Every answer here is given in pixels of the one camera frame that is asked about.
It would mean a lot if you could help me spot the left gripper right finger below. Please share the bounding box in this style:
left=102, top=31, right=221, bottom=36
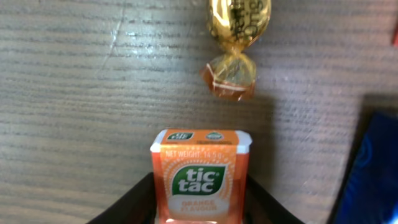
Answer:
left=244, top=174, right=305, bottom=224

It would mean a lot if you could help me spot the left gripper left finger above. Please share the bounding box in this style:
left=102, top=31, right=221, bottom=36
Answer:
left=86, top=172, right=158, bottom=224

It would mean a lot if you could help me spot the orange candy box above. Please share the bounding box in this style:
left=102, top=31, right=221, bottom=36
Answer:
left=150, top=129, right=252, bottom=224

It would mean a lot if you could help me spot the blue candy pack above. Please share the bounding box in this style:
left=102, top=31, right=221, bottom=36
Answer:
left=329, top=110, right=398, bottom=224

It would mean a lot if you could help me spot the gold wrapped candy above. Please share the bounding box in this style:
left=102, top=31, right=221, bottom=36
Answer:
left=200, top=0, right=272, bottom=102

